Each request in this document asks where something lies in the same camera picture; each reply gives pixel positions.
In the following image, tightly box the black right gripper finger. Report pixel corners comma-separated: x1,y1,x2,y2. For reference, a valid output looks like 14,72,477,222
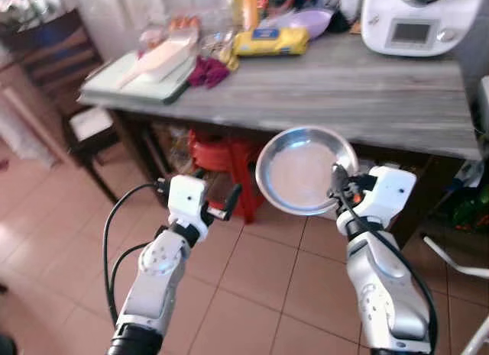
330,163,349,203

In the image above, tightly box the round steel plate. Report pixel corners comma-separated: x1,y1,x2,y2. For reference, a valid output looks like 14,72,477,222
254,126,360,217

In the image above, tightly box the red plastic stool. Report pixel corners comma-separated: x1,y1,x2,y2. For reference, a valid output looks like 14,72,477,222
187,128,264,224

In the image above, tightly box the grey wooden table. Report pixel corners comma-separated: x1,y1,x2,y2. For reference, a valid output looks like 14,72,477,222
76,31,489,249

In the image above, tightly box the magenta cloth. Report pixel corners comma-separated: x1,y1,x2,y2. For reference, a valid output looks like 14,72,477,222
186,56,231,89

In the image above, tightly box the green bottle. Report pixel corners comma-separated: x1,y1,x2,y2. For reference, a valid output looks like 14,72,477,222
447,183,489,228

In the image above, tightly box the cream wooden spatula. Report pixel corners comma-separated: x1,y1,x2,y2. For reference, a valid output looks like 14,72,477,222
113,56,173,91

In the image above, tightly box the white seat cushion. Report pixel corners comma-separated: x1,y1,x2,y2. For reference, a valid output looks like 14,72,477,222
69,107,115,142

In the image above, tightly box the white rectangular tray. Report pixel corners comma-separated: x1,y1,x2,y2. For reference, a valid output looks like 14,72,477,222
140,31,201,83

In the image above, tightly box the pale green cutting board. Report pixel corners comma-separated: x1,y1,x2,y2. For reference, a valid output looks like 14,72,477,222
79,50,198,106

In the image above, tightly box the yellow food package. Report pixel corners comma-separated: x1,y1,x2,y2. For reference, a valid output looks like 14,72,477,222
232,27,311,58

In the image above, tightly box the purple plastic bowl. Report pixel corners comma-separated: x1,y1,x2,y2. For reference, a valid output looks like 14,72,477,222
287,8,335,40

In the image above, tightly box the orange bottle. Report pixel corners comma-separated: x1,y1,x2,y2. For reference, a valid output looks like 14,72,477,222
241,0,261,31

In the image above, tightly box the white kitchen appliance with display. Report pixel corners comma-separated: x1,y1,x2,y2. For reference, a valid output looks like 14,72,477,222
361,0,480,58

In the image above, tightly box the dark wooden chair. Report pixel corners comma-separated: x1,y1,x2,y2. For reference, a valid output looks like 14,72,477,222
0,8,127,203

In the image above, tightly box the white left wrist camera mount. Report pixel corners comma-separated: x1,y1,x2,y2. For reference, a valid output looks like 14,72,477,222
166,174,209,228

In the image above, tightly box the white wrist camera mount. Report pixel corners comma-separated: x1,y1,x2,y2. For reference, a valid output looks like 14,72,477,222
355,166,418,226
166,174,209,228

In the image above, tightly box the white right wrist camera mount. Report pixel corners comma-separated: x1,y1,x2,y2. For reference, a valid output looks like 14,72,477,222
355,166,418,226

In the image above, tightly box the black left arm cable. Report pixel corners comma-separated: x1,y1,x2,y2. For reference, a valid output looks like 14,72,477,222
102,179,170,325

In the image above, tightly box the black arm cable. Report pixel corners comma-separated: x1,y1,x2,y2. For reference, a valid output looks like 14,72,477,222
333,183,441,353
102,179,170,325

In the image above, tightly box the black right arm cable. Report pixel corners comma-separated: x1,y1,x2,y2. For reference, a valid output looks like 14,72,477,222
333,183,441,353

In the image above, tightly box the white metal frame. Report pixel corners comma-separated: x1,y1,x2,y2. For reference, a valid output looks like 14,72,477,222
423,233,489,355

